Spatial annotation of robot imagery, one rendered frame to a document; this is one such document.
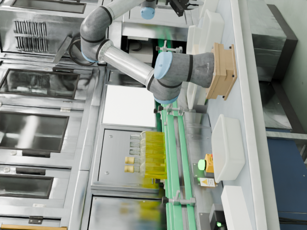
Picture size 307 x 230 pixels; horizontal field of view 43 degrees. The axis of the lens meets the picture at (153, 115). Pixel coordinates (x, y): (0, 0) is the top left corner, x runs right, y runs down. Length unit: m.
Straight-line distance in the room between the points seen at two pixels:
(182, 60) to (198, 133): 0.43
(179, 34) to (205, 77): 1.15
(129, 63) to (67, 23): 1.06
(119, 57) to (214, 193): 0.73
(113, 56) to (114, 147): 0.57
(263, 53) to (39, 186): 1.78
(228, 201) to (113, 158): 0.88
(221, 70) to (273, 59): 1.39
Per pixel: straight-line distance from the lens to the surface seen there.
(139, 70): 1.75
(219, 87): 1.62
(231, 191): 1.41
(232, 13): 1.78
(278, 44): 2.89
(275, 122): 2.63
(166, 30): 2.70
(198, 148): 1.79
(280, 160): 1.90
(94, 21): 1.78
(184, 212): 1.55
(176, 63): 1.59
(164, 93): 1.69
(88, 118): 2.33
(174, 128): 1.89
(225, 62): 1.61
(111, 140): 2.18
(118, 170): 2.02
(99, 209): 1.90
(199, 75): 1.60
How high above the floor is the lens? 1.19
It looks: 5 degrees down
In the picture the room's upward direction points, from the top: 86 degrees counter-clockwise
